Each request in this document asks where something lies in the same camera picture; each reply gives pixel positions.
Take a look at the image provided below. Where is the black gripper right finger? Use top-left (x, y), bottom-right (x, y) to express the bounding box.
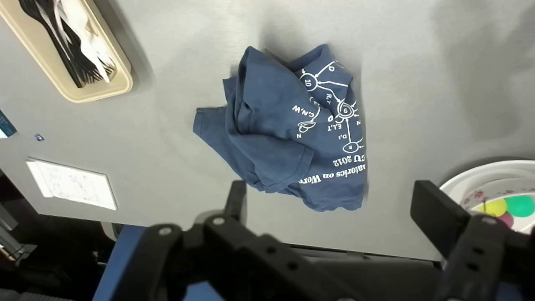
top-left (410, 180), bottom-right (535, 301)

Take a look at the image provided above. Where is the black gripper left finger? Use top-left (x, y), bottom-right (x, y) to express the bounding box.
top-left (111, 181), bottom-right (358, 301)

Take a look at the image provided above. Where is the blue printed T-shirt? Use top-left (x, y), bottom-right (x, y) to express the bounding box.
top-left (193, 44), bottom-right (370, 215)

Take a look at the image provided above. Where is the yellow round candy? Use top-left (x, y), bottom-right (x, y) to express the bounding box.
top-left (473, 198), bottom-right (510, 221)

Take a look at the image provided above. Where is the green round candy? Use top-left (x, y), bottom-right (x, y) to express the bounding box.
top-left (505, 195), bottom-right (535, 220)

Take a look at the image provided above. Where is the white bowl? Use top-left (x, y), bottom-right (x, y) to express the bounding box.
top-left (453, 173), bottom-right (535, 238)

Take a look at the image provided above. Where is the white plate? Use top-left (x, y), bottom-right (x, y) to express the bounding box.
top-left (438, 160), bottom-right (535, 240)

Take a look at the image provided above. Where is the white paper sheet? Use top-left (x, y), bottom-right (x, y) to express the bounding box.
top-left (25, 158), bottom-right (119, 213)

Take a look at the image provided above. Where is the beige cutlery tray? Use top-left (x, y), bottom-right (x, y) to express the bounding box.
top-left (0, 0), bottom-right (136, 106)

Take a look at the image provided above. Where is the small blue card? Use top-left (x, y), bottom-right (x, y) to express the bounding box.
top-left (0, 109), bottom-right (19, 140)

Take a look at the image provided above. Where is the black plastic fork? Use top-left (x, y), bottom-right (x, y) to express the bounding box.
top-left (19, 0), bottom-right (107, 91)

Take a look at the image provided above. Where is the white plastic fork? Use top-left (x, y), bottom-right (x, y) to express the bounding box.
top-left (52, 0), bottom-right (121, 84)

